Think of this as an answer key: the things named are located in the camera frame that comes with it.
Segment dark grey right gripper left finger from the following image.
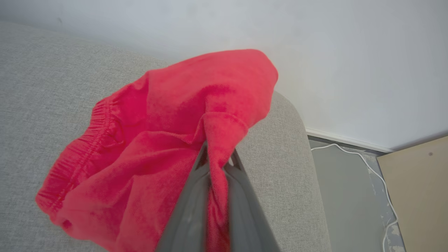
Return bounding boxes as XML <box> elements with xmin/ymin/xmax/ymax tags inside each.
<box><xmin>156</xmin><ymin>142</ymin><xmax>210</xmax><ymax>252</ymax></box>

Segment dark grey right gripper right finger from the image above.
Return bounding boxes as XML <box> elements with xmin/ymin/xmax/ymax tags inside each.
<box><xmin>224</xmin><ymin>149</ymin><xmax>280</xmax><ymax>252</ymax></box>

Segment red shorts with number 23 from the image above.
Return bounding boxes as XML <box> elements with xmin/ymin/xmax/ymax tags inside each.
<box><xmin>35</xmin><ymin>49</ymin><xmax>279</xmax><ymax>252</ymax></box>

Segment white baseboard strip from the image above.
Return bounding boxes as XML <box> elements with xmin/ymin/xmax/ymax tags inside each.
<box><xmin>306</xmin><ymin>128</ymin><xmax>394</xmax><ymax>153</ymax></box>

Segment beige wooden board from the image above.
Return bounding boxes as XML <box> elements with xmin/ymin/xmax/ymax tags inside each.
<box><xmin>376</xmin><ymin>136</ymin><xmax>448</xmax><ymax>252</ymax></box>

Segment grey fabric sofa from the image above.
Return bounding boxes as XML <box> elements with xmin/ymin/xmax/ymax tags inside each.
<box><xmin>0</xmin><ymin>22</ymin><xmax>331</xmax><ymax>252</ymax></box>

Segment white floor cable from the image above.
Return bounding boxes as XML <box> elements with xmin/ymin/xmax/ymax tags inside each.
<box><xmin>311</xmin><ymin>143</ymin><xmax>399</xmax><ymax>252</ymax></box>

